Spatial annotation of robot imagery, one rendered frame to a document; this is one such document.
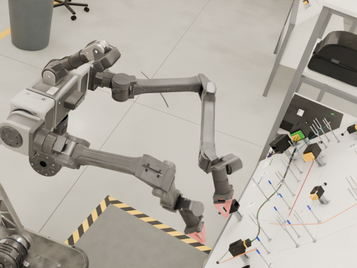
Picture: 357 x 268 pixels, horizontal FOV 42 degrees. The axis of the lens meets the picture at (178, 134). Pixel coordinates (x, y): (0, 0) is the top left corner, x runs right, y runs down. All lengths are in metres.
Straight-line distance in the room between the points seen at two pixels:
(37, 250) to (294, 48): 3.25
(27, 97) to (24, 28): 3.25
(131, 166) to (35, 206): 2.05
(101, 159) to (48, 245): 1.45
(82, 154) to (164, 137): 2.60
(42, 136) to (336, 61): 1.56
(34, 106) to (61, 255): 1.33
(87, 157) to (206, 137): 0.51
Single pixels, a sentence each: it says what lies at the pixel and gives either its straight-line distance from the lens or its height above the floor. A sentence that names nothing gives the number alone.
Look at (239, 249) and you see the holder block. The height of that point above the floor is 1.13.
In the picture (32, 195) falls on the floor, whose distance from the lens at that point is 3.49.
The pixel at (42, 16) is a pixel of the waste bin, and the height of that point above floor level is 0.39.
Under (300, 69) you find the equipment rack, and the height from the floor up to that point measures 1.48.
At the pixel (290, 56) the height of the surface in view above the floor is 0.52.
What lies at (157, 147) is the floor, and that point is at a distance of 4.03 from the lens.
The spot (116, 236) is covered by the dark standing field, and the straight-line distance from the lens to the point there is 3.29.
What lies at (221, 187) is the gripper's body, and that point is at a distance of 1.77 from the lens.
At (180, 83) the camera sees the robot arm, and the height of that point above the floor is 1.49.
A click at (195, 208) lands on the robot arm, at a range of 1.79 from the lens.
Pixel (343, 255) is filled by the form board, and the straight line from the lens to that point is 1.66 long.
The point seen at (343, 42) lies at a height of 1.65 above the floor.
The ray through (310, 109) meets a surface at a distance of 2.94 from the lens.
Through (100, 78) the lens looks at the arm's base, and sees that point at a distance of 2.02.
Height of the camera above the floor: 2.54
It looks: 37 degrees down
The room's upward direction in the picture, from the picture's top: 15 degrees clockwise
